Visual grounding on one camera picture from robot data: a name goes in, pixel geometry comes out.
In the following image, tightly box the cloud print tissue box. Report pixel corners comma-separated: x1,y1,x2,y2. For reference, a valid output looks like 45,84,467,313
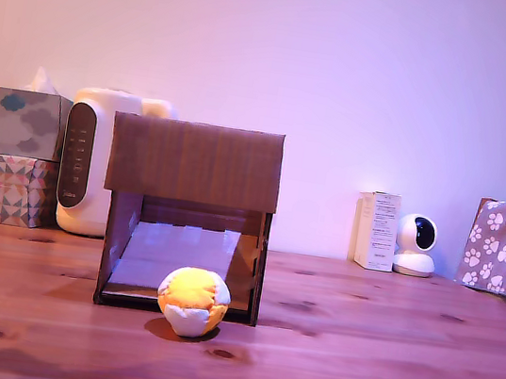
0,60,80,165

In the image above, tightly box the white printed carton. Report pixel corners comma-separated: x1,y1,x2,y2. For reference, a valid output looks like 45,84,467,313
347,189,404,275

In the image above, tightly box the white appliance with dark panel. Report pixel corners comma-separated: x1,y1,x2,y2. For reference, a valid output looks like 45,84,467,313
50,83,184,249

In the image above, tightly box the cardboard dice tower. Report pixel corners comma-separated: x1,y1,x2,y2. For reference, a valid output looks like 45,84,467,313
86,108,289,331

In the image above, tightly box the triangle pattern tissue box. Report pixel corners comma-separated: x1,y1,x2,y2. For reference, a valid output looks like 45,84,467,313
0,152,65,234

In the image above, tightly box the small white round camera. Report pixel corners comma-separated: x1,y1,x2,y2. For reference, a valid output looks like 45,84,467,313
389,210,444,280

